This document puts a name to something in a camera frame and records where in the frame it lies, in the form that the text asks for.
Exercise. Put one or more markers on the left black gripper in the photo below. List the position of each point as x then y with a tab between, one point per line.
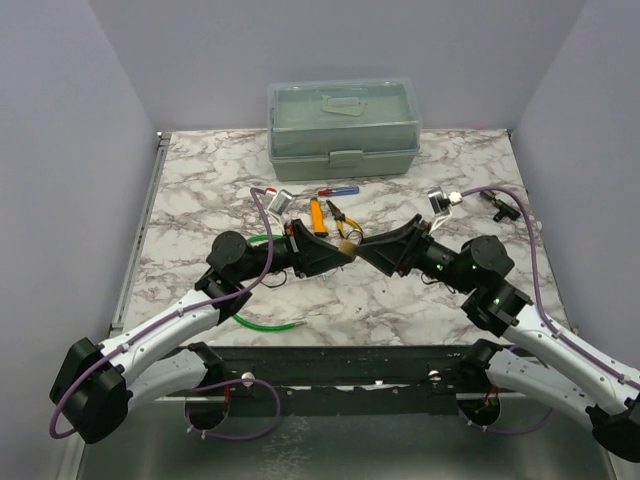
310	254

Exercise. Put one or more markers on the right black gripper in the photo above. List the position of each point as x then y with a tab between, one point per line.
398	250

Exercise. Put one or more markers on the brass padlock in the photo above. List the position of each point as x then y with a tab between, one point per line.
350	242

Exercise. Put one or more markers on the green cable lock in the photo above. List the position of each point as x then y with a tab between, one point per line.
259	239

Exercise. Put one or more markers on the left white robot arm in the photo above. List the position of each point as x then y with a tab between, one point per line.
94	385

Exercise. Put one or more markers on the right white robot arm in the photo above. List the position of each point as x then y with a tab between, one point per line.
574	377

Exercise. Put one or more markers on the orange utility knife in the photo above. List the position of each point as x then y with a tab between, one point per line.
317	218

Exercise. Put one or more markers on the yellow black pliers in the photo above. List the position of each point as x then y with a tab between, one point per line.
345	225

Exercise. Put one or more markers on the red blue screwdriver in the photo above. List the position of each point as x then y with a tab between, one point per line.
330	192

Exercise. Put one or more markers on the black T-shaped fitting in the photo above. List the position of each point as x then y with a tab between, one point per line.
503	209

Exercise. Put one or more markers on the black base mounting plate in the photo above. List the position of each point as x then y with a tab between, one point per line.
339	381

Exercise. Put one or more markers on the green translucent plastic toolbox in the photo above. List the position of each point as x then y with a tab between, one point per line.
327	130

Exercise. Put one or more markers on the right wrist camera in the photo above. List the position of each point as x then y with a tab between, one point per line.
441	204

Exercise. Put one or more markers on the left aluminium rail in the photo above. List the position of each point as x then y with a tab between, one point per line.
118	320

